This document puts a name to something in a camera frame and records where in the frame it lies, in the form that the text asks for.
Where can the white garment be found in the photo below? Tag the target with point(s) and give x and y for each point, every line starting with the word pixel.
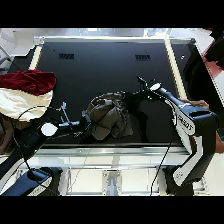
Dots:
pixel 23 103

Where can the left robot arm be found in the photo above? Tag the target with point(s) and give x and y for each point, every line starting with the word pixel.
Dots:
pixel 30 141

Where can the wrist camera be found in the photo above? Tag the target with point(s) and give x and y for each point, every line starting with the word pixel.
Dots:
pixel 64 112
pixel 145 82

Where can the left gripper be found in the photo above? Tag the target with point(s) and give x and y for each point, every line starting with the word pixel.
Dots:
pixel 86 126

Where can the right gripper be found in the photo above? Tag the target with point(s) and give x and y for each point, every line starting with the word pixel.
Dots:
pixel 135 98

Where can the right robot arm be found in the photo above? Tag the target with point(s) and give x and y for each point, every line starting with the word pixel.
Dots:
pixel 200 130

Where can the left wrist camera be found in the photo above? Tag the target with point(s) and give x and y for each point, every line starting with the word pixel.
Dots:
pixel 64 112

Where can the grey-brown shirt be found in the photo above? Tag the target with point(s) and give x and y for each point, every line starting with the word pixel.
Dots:
pixel 106 116

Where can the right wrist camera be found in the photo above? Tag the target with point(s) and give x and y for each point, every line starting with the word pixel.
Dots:
pixel 145 82

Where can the red garment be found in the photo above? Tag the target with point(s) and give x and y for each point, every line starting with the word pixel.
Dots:
pixel 28 81

